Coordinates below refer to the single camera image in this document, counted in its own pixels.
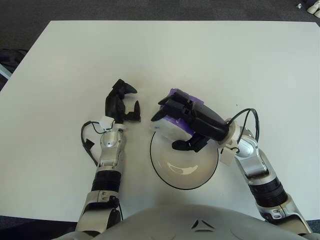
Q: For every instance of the purple tissue paper pack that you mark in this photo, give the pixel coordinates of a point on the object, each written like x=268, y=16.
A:
x=170, y=127

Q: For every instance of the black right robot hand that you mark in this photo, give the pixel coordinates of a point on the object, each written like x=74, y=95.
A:
x=205, y=120

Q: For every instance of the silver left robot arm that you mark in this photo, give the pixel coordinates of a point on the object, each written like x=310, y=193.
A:
x=110, y=150

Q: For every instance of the white plate with black rim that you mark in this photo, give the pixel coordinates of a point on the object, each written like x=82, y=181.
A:
x=190, y=172

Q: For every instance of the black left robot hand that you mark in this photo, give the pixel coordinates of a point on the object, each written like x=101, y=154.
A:
x=113, y=105

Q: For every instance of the grey white furniture edge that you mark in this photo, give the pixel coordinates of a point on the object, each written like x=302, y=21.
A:
x=3, y=72

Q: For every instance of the grey robot torso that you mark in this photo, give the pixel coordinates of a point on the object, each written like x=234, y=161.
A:
x=175, y=225

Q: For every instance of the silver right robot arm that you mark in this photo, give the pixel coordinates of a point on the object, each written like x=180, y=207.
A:
x=250, y=152

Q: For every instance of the black bag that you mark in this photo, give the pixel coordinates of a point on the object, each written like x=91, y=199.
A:
x=10, y=57

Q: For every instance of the small white object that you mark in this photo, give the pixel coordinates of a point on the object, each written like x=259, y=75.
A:
x=299, y=5

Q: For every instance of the white robot foot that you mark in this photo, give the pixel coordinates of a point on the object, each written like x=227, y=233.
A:
x=314, y=8

